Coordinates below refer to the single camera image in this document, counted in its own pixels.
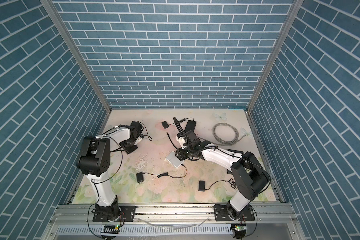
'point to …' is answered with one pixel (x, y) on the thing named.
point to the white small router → (174, 159)
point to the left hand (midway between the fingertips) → (125, 148)
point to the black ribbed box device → (190, 125)
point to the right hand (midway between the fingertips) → (177, 152)
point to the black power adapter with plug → (202, 186)
